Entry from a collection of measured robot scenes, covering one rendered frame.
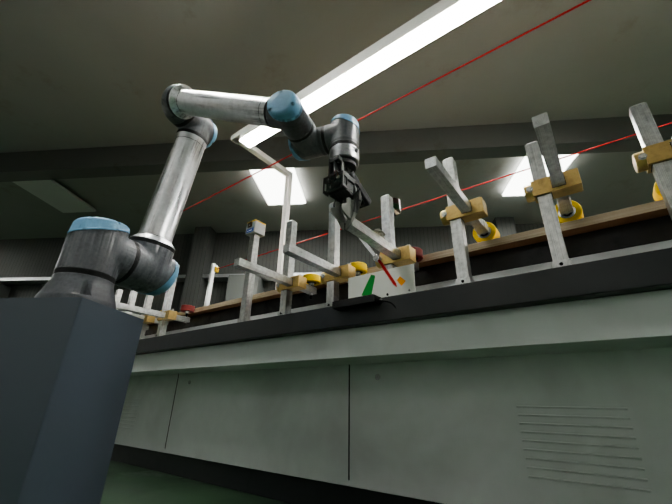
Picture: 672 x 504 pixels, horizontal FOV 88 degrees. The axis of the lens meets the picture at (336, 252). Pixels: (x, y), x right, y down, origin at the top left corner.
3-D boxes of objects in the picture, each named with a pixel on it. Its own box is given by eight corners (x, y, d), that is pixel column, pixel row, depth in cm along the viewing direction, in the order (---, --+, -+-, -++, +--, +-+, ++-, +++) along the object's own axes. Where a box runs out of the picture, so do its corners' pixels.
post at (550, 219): (577, 294, 85) (536, 138, 104) (561, 296, 87) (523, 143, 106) (579, 297, 88) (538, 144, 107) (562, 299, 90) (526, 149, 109)
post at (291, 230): (284, 322, 143) (292, 218, 162) (278, 322, 144) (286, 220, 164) (290, 323, 145) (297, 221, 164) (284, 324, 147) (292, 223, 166)
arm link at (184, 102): (157, 75, 128) (302, 84, 96) (182, 100, 139) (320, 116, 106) (140, 100, 125) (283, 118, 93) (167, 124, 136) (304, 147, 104)
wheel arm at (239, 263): (238, 267, 125) (240, 256, 127) (232, 269, 127) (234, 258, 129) (316, 296, 157) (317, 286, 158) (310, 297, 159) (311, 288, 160)
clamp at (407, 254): (410, 258, 116) (409, 244, 118) (374, 266, 123) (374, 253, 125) (417, 263, 120) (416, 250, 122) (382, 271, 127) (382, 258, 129)
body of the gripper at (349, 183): (321, 195, 98) (323, 161, 103) (339, 209, 104) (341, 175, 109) (343, 186, 93) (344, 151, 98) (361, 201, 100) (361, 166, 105)
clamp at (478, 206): (483, 209, 105) (480, 195, 108) (440, 221, 113) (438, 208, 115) (488, 217, 110) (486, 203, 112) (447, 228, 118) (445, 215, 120)
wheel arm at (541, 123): (551, 121, 74) (547, 109, 75) (532, 129, 76) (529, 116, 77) (575, 216, 110) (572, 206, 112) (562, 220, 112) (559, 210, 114)
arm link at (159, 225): (97, 283, 113) (172, 102, 139) (142, 297, 128) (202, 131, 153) (129, 285, 107) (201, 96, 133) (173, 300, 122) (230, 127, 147)
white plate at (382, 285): (415, 292, 110) (413, 263, 114) (347, 304, 125) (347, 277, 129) (415, 293, 111) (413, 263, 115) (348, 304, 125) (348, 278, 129)
